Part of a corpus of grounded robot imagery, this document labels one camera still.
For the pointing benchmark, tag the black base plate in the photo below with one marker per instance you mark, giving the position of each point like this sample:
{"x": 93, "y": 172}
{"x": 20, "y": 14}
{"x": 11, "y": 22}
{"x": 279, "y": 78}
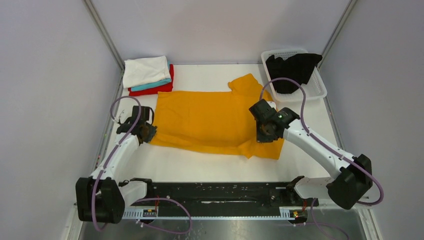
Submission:
{"x": 223, "y": 198}

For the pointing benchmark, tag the white slotted cable duct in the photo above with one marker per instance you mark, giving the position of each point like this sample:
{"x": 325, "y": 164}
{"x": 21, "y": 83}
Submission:
{"x": 144, "y": 213}

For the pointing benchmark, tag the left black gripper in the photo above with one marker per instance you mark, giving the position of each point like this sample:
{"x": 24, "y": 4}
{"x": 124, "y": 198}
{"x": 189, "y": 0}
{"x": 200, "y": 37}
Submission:
{"x": 151, "y": 134}

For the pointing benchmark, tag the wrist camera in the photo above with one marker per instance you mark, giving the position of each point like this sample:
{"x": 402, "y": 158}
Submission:
{"x": 143, "y": 113}
{"x": 262, "y": 111}

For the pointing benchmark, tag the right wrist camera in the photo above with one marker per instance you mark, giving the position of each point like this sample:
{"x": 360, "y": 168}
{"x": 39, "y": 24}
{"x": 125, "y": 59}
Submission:
{"x": 262, "y": 111}

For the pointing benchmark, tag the white folded t shirt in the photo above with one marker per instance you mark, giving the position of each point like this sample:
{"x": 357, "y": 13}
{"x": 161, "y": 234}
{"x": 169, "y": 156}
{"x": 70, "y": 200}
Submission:
{"x": 144, "y": 71}

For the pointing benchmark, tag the white plastic basket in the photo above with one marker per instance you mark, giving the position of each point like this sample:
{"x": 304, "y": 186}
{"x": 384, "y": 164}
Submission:
{"x": 314, "y": 89}

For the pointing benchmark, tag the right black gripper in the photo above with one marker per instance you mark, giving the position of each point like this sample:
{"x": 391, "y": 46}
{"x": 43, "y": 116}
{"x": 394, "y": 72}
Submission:
{"x": 265, "y": 134}

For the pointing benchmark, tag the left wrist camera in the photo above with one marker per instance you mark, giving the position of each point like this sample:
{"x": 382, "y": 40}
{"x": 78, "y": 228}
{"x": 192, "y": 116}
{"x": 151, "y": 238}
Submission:
{"x": 143, "y": 113}

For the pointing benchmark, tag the teal folded t shirt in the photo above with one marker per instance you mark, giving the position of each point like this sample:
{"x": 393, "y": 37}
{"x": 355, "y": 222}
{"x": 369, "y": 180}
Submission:
{"x": 155, "y": 84}

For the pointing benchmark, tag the right aluminium frame post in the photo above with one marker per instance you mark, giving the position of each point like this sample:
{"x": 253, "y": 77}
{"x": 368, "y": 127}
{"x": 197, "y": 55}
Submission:
{"x": 337, "y": 30}

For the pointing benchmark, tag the red folded t shirt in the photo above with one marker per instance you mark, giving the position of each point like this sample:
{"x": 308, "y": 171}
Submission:
{"x": 153, "y": 91}

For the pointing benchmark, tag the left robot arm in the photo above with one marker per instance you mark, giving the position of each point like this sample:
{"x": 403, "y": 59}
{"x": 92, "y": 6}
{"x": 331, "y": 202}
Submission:
{"x": 103, "y": 196}

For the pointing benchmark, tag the black t shirt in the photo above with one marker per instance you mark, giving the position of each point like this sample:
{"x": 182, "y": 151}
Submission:
{"x": 298, "y": 67}

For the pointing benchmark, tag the yellow t shirt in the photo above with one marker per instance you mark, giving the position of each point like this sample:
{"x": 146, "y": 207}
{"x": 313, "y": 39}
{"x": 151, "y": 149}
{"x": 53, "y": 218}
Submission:
{"x": 214, "y": 122}

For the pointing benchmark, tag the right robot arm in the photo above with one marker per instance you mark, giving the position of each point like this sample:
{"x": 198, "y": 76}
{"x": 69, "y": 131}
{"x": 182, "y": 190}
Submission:
{"x": 350, "y": 176}

